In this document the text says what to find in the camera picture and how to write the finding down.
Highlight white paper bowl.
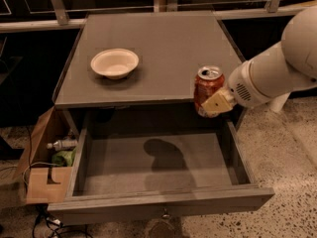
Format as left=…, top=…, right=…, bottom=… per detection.
left=90, top=49, right=139, bottom=80

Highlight grey wooden cabinet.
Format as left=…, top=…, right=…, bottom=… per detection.
left=54, top=11, right=245, bottom=134

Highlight green plastic bag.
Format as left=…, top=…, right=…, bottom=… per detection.
left=52, top=149, right=76, bottom=167

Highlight clear plastic bottle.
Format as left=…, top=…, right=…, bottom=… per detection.
left=47, top=140, right=77, bottom=151

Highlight metal drawer handle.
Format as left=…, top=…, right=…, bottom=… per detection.
left=161, top=208, right=171, bottom=219

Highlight open grey top drawer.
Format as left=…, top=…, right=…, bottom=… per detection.
left=49, top=113, right=274, bottom=225

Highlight red coke can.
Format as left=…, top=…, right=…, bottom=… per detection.
left=194, top=65, right=225, bottom=118

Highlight metal window railing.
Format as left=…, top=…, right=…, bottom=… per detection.
left=0, top=0, right=316, bottom=33

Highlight white diagonal pole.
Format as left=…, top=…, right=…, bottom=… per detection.
left=268, top=93, right=290, bottom=113

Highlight brown cardboard box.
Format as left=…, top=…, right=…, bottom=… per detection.
left=14, top=107, right=72, bottom=204

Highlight black cables on floor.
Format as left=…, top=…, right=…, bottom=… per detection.
left=31, top=204, right=94, bottom=238

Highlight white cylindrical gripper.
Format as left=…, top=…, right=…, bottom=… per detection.
left=201, top=60, right=272, bottom=113

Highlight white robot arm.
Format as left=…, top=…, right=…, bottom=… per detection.
left=202, top=6, right=317, bottom=115

